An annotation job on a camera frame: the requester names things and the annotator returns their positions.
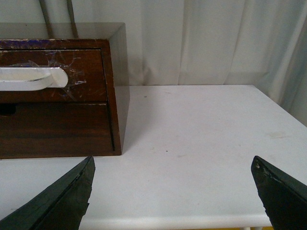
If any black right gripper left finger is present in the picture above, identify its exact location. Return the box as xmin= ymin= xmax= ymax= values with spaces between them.
xmin=0 ymin=156 xmax=95 ymax=230

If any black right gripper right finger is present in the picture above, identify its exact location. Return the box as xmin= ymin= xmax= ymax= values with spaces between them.
xmin=251 ymin=156 xmax=307 ymax=230

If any white drawer handle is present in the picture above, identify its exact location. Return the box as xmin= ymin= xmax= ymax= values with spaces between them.
xmin=0 ymin=67 xmax=68 ymax=92

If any brown wooden drawer cabinet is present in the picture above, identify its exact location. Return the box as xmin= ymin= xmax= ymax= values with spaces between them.
xmin=0 ymin=23 xmax=130 ymax=156

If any white curtain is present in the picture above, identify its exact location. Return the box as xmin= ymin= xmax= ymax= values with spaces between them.
xmin=0 ymin=0 xmax=307 ymax=115

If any grey cable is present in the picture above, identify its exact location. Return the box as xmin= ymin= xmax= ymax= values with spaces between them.
xmin=66 ymin=0 xmax=79 ymax=39
xmin=38 ymin=0 xmax=55 ymax=39

